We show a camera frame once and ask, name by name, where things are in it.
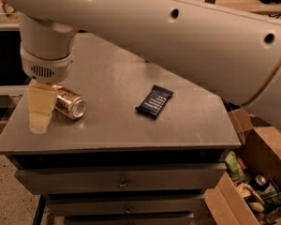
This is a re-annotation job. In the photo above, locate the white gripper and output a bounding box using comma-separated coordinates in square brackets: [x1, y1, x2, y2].
[20, 47, 74, 134]

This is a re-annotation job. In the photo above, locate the orange soda can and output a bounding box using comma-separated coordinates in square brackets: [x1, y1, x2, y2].
[52, 84, 87, 120]

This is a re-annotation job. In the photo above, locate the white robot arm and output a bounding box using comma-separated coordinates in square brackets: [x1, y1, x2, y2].
[4, 0, 281, 131]

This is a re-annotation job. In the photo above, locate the blue rxbar wrapper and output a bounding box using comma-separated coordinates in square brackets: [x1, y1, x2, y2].
[135, 85, 173, 120]

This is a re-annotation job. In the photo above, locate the silver can in box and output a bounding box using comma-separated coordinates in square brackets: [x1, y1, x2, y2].
[250, 175, 269, 191]

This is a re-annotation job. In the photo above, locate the orange snack package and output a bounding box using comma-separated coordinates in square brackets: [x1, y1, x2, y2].
[0, 0, 18, 23]

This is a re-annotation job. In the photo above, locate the grey drawer cabinet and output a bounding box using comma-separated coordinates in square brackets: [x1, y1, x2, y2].
[0, 33, 239, 225]

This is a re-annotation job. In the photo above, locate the brass top drawer knob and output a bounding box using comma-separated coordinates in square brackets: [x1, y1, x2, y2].
[118, 178, 127, 189]

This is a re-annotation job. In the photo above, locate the green snack bag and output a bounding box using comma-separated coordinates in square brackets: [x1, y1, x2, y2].
[225, 151, 249, 183]

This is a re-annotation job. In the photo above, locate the cardboard box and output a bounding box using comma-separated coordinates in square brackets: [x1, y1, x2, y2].
[204, 107, 281, 225]

